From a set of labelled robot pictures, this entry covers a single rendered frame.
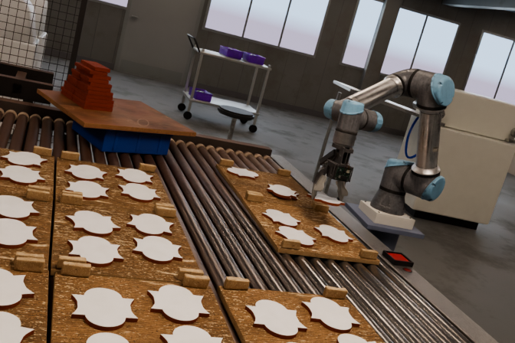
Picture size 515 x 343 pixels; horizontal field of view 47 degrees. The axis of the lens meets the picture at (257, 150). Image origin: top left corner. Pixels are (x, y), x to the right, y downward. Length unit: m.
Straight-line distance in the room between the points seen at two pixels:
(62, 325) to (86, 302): 0.08
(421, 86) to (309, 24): 9.35
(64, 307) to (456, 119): 5.52
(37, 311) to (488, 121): 5.79
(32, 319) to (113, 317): 0.15
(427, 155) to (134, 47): 9.12
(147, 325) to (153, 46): 10.09
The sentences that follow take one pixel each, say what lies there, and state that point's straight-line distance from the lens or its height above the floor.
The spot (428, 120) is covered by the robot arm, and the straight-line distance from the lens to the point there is 2.39.
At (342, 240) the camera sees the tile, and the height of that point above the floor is 0.95.
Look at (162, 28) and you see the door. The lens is 11.15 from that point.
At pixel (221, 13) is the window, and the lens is 11.26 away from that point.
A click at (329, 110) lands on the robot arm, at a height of 1.31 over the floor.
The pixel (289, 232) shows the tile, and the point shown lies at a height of 0.95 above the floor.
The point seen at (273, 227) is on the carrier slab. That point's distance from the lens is 1.91.
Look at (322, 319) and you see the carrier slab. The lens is 1.40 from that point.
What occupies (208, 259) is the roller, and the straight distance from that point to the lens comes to 1.60.
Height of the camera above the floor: 1.55
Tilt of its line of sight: 12 degrees down
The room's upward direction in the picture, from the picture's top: 15 degrees clockwise
